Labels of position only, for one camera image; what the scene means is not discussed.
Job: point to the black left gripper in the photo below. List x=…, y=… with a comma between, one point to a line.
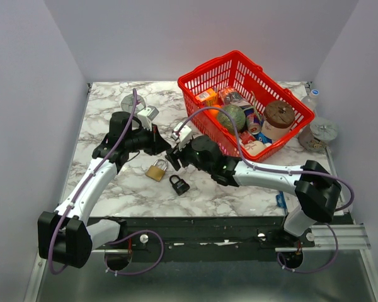
x=157, y=143

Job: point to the orange yellow snack box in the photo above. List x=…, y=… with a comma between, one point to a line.
x=207, y=98

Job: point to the grey wrapped toilet roll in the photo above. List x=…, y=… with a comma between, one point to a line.
x=127, y=103

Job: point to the clear water bottle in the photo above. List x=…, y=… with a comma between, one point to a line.
x=311, y=100

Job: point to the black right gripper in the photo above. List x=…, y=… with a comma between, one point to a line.
x=172, y=155

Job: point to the brass padlock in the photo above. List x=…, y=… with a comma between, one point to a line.
x=157, y=170

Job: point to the grey roll on right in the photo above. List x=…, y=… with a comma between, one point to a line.
x=316, y=136

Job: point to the red plastic shopping basket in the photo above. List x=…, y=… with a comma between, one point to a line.
x=237, y=70

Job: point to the green netted melon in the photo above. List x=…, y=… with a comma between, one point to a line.
x=233, y=118

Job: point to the clear plastic snack bag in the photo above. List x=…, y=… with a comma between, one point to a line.
x=229, y=95

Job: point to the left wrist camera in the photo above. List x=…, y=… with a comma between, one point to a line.
x=146, y=116

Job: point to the blue razor package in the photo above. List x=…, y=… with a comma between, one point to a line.
x=280, y=200

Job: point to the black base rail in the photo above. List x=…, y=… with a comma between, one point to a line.
x=204, y=239

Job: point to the brown wrapped toilet roll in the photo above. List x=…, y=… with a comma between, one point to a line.
x=278, y=117

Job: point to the black padlock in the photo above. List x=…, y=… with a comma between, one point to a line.
x=179, y=185

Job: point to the orange ball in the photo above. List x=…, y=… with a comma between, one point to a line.
x=214, y=110

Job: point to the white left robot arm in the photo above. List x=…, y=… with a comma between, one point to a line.
x=64, y=235

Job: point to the red bull drink can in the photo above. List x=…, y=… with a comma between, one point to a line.
x=253, y=123

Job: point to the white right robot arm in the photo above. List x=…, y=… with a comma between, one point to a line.
x=316, y=190

